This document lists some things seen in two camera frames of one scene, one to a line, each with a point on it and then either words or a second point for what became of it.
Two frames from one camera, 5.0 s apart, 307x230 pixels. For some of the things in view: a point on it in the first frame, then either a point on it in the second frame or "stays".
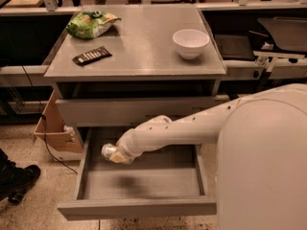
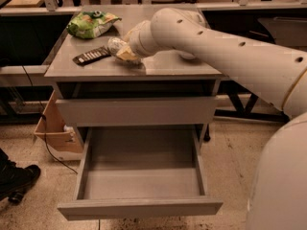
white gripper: (126, 148) -> (135, 44)
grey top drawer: (132, 111) stays
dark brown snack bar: (92, 56) stays
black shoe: (14, 179) stays
